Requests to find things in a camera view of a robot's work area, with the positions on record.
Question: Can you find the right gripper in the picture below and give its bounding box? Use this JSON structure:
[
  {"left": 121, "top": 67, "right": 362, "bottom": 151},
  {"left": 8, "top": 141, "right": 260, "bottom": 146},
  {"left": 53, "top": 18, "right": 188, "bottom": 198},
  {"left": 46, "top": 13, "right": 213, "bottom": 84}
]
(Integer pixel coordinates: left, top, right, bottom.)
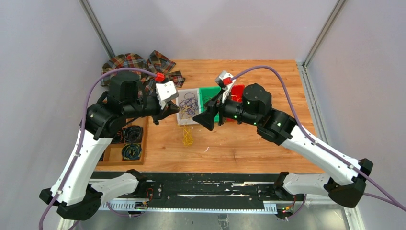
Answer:
[{"left": 192, "top": 89, "right": 259, "bottom": 131}]

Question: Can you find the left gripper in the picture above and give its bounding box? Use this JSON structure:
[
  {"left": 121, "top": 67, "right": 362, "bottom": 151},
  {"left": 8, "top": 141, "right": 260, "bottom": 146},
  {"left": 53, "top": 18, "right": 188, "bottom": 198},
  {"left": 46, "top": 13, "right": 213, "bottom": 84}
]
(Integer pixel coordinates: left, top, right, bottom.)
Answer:
[{"left": 124, "top": 93, "right": 180, "bottom": 125}]

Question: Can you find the yellow thin cable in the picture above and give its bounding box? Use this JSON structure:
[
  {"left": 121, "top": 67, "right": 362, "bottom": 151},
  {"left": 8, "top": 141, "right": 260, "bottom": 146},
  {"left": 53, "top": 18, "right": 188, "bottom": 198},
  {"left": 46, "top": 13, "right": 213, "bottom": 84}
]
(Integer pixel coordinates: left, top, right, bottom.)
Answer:
[
  {"left": 178, "top": 106, "right": 199, "bottom": 116},
  {"left": 181, "top": 125, "right": 195, "bottom": 147}
]

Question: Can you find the dark purple thin cable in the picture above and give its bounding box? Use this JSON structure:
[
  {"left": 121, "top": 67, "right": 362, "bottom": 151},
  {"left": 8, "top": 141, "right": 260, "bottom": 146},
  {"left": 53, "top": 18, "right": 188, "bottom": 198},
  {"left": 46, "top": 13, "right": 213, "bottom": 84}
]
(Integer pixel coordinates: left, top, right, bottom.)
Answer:
[{"left": 179, "top": 92, "right": 201, "bottom": 118}]

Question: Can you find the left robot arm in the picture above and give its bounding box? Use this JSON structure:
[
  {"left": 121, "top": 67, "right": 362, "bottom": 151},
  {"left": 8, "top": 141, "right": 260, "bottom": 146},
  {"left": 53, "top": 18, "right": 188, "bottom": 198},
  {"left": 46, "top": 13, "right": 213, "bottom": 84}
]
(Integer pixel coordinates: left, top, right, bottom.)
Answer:
[{"left": 39, "top": 68, "right": 179, "bottom": 221}]

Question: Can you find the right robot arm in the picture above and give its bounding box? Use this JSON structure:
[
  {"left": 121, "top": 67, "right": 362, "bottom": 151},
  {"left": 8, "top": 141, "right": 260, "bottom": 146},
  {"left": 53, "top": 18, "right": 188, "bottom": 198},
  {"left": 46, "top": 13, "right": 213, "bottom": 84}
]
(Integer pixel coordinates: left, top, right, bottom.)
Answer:
[{"left": 193, "top": 83, "right": 373, "bottom": 208}]

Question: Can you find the green plastic bin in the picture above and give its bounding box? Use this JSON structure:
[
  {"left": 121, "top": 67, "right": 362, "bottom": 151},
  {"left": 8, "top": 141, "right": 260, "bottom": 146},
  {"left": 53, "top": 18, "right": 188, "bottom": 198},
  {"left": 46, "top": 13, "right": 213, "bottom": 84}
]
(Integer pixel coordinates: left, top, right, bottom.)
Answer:
[{"left": 199, "top": 86, "right": 223, "bottom": 124}]

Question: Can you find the white plastic bin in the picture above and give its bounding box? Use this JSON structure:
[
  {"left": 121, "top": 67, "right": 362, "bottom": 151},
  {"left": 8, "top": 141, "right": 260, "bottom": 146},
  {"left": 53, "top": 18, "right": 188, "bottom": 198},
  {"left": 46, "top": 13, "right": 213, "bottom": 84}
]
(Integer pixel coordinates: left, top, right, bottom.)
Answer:
[{"left": 176, "top": 88, "right": 201, "bottom": 126}]

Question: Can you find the red plastic bin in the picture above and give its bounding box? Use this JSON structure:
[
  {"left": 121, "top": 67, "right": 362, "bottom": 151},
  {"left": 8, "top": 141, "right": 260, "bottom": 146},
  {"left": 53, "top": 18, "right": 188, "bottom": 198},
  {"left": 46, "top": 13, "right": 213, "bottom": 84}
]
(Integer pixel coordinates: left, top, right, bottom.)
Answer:
[{"left": 223, "top": 85, "right": 245, "bottom": 124}]

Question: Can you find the plaid cloth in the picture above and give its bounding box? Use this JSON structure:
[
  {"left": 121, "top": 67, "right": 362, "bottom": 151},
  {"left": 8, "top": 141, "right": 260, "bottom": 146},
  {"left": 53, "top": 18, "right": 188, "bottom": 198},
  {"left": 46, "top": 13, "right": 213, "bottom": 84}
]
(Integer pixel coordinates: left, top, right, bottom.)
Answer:
[{"left": 100, "top": 50, "right": 186, "bottom": 94}]

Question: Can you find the wooden compartment tray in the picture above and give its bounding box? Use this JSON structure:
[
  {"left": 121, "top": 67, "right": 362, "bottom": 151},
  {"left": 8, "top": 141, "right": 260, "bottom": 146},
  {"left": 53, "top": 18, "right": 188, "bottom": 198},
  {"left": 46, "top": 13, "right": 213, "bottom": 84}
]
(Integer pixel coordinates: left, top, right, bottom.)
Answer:
[{"left": 94, "top": 99, "right": 148, "bottom": 166}]

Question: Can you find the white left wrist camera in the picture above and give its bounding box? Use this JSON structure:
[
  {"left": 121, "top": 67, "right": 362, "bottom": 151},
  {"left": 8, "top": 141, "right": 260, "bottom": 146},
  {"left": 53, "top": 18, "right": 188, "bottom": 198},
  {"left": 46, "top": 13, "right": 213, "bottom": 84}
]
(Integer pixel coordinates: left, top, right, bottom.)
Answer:
[{"left": 156, "top": 81, "right": 179, "bottom": 110}]

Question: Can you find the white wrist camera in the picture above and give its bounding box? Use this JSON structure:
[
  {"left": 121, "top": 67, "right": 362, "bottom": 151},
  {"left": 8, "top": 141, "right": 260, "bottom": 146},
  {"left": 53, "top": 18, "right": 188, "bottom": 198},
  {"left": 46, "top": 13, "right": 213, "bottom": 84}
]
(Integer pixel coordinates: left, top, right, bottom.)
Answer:
[
  {"left": 156, "top": 81, "right": 179, "bottom": 110},
  {"left": 215, "top": 70, "right": 236, "bottom": 103}
]

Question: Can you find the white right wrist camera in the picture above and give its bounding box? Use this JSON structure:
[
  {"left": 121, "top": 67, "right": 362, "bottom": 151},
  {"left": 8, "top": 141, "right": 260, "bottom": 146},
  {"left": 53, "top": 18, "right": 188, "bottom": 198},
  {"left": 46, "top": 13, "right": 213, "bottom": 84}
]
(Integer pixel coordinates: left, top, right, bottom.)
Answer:
[{"left": 215, "top": 70, "right": 236, "bottom": 103}]

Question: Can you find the coiled cable bundle middle right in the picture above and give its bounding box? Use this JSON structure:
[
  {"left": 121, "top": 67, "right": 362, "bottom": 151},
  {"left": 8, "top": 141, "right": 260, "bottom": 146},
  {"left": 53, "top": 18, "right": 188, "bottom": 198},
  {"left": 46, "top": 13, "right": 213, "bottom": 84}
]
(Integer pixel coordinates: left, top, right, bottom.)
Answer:
[{"left": 124, "top": 125, "right": 144, "bottom": 143}]

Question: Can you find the coiled cable bundle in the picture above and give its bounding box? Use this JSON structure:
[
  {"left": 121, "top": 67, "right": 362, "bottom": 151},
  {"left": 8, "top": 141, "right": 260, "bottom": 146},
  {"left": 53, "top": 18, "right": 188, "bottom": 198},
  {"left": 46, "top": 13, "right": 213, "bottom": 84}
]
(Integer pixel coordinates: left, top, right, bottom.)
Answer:
[
  {"left": 111, "top": 128, "right": 125, "bottom": 144},
  {"left": 124, "top": 125, "right": 144, "bottom": 143},
  {"left": 122, "top": 143, "right": 142, "bottom": 161}
]

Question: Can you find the coiled cable bundle front right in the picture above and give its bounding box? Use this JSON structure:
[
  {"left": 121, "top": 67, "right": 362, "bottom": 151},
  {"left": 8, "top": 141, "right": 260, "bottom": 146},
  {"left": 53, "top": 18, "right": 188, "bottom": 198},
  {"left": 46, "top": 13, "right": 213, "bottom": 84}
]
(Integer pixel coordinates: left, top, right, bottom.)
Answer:
[{"left": 122, "top": 143, "right": 142, "bottom": 161}]

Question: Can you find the coiled cable bundle middle left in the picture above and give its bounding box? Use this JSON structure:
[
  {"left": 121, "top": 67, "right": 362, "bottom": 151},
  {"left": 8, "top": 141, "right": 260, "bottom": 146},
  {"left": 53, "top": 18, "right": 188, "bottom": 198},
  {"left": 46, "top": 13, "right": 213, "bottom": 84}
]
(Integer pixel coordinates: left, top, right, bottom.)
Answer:
[{"left": 111, "top": 128, "right": 125, "bottom": 144}]

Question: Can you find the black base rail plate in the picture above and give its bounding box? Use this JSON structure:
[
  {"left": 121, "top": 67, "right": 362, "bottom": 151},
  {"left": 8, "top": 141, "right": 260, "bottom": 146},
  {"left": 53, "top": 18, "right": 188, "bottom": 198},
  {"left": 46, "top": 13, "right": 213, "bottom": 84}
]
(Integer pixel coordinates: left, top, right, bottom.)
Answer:
[{"left": 113, "top": 172, "right": 305, "bottom": 212}]

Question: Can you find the right aluminium table rail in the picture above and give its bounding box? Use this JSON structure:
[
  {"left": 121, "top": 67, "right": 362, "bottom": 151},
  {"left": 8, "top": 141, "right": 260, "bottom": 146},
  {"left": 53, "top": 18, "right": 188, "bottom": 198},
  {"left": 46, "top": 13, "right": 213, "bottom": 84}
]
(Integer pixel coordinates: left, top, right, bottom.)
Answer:
[{"left": 296, "top": 62, "right": 329, "bottom": 144}]

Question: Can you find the left aluminium frame post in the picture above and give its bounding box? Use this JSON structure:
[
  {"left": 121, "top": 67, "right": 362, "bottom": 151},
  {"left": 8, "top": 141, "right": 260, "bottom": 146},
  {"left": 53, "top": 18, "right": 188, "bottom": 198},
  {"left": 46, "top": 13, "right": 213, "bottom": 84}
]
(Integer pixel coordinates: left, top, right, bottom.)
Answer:
[{"left": 79, "top": 0, "right": 115, "bottom": 58}]

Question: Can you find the aluminium frame post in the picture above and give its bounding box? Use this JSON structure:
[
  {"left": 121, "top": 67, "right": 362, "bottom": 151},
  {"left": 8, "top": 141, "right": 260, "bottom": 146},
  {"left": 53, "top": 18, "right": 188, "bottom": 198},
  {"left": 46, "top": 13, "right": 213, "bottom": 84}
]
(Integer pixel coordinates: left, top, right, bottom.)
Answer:
[
  {"left": 303, "top": 0, "right": 347, "bottom": 69},
  {"left": 79, "top": 0, "right": 115, "bottom": 58}
]

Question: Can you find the right aluminium frame post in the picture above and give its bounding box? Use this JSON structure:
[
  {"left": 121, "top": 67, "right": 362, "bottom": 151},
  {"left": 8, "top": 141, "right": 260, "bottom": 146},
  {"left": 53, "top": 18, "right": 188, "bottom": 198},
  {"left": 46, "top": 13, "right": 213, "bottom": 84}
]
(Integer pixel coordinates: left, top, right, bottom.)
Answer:
[{"left": 303, "top": 0, "right": 347, "bottom": 69}]

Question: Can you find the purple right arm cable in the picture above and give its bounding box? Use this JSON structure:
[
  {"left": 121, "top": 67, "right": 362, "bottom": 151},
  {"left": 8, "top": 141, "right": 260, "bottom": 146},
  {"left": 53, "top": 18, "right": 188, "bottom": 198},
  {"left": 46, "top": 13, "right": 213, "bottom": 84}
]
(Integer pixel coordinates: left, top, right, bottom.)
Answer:
[{"left": 223, "top": 66, "right": 406, "bottom": 213}]

